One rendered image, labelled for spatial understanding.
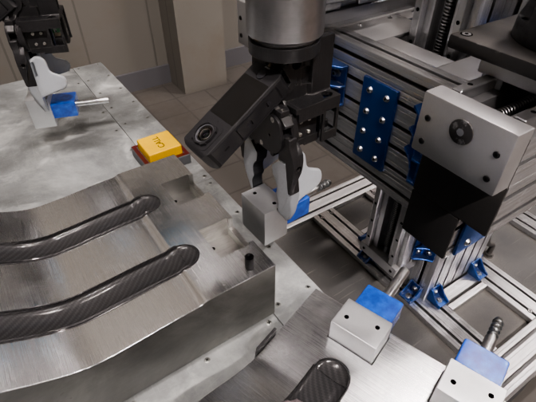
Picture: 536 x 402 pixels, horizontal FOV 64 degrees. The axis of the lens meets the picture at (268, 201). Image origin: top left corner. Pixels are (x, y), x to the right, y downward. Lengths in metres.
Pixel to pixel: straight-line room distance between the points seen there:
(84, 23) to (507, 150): 2.47
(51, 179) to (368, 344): 0.60
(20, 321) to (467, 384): 0.42
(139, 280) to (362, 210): 1.20
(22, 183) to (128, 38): 2.10
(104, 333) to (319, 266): 1.00
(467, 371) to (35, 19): 0.73
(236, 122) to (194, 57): 2.37
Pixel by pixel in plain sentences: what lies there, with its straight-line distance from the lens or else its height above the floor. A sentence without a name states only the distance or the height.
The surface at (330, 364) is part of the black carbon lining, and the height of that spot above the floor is 0.85.
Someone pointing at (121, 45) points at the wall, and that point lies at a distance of 2.85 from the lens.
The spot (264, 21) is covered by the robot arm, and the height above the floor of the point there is 1.12.
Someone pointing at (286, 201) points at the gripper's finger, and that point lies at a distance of 0.49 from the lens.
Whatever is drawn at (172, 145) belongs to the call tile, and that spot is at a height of 0.84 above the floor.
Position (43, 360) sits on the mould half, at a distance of 0.45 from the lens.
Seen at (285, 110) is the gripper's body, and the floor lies 1.04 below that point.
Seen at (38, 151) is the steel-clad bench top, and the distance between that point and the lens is 0.91.
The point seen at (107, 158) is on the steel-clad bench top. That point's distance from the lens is 0.84.
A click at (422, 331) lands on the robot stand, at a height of 0.21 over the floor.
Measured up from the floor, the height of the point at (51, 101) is 0.89.
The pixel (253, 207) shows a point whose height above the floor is 0.90.
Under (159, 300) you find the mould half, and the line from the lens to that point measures 0.46.
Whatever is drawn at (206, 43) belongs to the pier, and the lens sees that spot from 2.79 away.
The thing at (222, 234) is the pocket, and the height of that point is 0.87.
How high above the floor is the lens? 1.25
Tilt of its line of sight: 41 degrees down
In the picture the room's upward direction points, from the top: straight up
